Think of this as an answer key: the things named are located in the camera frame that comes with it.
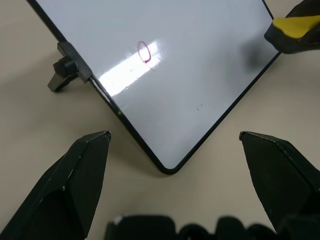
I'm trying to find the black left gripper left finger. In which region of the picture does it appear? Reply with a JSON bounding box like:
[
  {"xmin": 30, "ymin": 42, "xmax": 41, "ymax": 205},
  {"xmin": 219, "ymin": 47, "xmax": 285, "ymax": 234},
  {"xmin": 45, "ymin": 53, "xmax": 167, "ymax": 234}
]
[{"xmin": 0, "ymin": 130, "xmax": 112, "ymax": 240}]

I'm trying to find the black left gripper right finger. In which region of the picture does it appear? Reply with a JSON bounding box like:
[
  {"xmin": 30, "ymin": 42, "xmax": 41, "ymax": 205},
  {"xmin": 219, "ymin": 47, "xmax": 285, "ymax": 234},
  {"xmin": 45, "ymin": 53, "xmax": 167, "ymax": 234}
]
[{"xmin": 238, "ymin": 130, "xmax": 320, "ymax": 235}]

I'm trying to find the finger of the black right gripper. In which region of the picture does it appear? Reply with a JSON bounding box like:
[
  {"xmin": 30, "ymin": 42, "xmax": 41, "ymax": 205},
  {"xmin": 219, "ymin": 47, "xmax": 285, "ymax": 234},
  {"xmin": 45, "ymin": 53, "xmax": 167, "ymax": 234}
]
[
  {"xmin": 284, "ymin": 0, "xmax": 320, "ymax": 20},
  {"xmin": 296, "ymin": 23, "xmax": 320, "ymax": 55}
]

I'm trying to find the yellow and black whiteboard eraser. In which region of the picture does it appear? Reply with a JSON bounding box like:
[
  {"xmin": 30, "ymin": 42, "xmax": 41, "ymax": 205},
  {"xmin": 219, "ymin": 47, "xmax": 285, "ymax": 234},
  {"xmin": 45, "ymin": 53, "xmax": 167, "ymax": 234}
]
[{"xmin": 264, "ymin": 15, "xmax": 319, "ymax": 55}]

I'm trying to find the black whiteboard stand clamp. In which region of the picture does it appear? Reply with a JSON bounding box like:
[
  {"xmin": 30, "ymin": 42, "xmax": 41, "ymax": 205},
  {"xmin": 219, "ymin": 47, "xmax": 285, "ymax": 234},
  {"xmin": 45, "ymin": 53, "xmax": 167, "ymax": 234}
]
[{"xmin": 47, "ymin": 41, "xmax": 92, "ymax": 94}]

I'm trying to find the black framed whiteboard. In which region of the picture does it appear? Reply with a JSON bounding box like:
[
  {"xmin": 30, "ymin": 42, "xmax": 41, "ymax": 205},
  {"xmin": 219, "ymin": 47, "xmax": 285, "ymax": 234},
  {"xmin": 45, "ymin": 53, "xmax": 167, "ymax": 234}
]
[{"xmin": 26, "ymin": 0, "xmax": 282, "ymax": 176}]

